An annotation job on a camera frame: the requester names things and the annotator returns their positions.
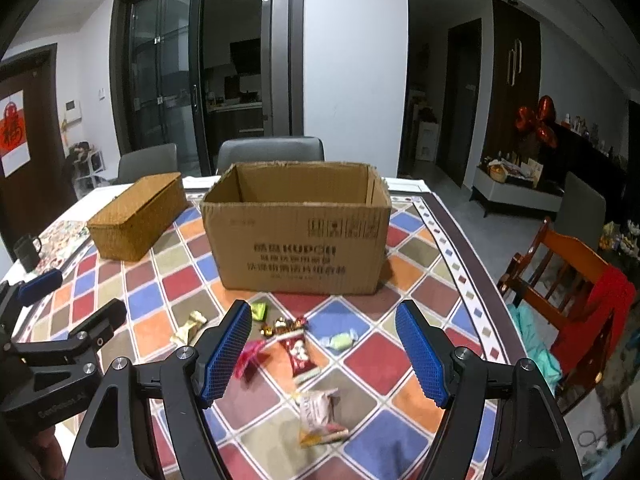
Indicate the brown cardboard box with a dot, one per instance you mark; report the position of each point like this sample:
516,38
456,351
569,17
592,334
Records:
300,250

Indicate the red foil chocolate candy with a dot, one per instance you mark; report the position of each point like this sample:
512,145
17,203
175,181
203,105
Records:
300,321

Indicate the teal cloth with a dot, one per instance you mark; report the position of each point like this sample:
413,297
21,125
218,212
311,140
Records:
535,345

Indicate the white snack packet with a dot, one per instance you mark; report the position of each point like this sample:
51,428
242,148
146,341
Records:
317,410

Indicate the brown foil chocolate candy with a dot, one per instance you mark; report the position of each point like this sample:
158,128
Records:
281,327

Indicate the wooden chair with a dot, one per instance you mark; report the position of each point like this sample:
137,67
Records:
575,247

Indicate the red paper door poster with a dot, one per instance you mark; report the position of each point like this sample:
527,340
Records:
12,130

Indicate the black mug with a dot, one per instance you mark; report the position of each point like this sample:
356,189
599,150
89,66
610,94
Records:
25,255

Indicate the pink candy wrapper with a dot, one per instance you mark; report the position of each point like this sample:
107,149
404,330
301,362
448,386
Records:
247,360

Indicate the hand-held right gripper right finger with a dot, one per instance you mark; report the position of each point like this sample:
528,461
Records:
422,355

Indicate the floral printed mat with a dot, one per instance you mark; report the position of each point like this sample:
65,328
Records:
62,242

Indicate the white low cabinet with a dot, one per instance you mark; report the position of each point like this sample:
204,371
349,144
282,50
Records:
515,195

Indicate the dark wooden door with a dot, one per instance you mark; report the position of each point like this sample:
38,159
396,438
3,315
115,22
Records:
42,110

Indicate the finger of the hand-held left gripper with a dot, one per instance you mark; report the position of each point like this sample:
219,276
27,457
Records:
40,282
100,317

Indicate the black range hood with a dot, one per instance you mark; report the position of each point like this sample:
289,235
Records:
245,57

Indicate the sliding glass door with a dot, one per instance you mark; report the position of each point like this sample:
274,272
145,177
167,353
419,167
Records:
160,70

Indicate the small white box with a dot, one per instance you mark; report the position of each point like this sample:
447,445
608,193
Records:
428,142

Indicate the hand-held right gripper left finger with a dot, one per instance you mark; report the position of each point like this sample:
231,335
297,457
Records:
225,355

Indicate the brown wardrobe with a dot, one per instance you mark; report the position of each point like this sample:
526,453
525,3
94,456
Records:
510,75

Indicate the woven rattan basket box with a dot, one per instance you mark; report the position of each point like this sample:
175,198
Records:
135,220

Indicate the white storage rack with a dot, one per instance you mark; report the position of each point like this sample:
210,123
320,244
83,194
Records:
92,162

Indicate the dark interior door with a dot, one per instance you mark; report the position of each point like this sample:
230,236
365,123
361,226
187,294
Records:
460,105

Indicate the dark sideboard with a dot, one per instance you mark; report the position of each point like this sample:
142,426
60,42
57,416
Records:
595,170

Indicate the red cloth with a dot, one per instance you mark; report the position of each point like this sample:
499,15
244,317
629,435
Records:
600,310

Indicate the orange yellow snack packet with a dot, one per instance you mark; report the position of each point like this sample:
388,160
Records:
320,438

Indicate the light green candy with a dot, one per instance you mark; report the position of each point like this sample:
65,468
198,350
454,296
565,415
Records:
340,341

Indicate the grey upholstered chair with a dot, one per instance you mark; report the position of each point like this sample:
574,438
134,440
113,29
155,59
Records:
580,205
270,150
147,160

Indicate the person's left hand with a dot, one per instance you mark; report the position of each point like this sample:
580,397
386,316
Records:
46,447

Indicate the red snack packet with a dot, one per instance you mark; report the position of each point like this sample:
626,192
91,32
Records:
300,352

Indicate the green candy packet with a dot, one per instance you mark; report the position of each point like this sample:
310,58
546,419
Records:
259,311

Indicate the white wall intercom panel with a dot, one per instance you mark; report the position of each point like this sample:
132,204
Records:
73,110

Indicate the red foil balloon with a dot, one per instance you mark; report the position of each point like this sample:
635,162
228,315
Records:
526,120
548,137
546,107

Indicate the gold candy packet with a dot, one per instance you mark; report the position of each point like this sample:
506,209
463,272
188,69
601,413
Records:
190,327

